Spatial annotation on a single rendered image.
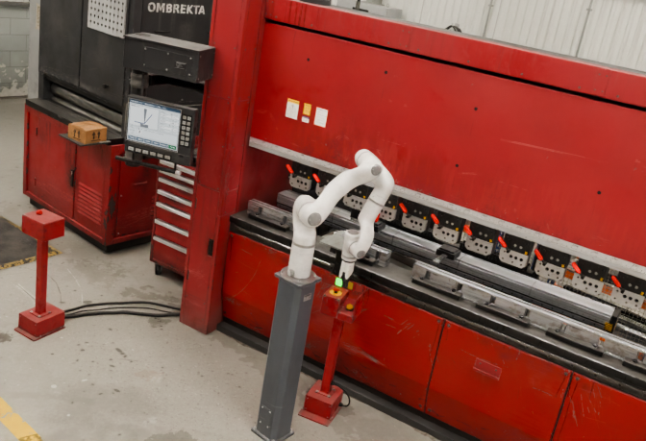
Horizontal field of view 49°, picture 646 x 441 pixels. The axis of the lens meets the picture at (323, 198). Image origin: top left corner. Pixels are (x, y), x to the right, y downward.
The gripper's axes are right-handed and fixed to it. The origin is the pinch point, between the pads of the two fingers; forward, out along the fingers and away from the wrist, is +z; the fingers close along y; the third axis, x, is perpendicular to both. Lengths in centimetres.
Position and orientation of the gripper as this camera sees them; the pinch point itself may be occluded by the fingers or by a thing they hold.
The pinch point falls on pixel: (344, 283)
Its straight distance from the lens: 390.4
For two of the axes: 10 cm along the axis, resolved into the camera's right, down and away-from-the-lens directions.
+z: -1.3, 9.1, 4.1
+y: -3.9, 3.3, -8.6
